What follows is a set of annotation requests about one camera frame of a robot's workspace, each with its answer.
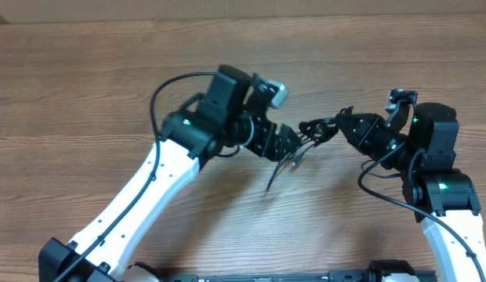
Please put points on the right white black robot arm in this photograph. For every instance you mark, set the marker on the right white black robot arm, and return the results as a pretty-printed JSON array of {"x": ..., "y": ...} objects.
[{"x": 418, "y": 141}]

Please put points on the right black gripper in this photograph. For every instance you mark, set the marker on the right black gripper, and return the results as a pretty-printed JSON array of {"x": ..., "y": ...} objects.
[{"x": 369, "y": 123}]

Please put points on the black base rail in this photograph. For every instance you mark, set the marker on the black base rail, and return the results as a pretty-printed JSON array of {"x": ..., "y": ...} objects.
[{"x": 388, "y": 270}]

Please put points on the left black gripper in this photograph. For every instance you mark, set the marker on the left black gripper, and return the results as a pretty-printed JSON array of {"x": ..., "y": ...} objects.
[{"x": 276, "y": 150}]

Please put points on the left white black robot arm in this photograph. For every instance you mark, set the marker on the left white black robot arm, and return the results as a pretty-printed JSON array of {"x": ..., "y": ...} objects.
[{"x": 231, "y": 113}]

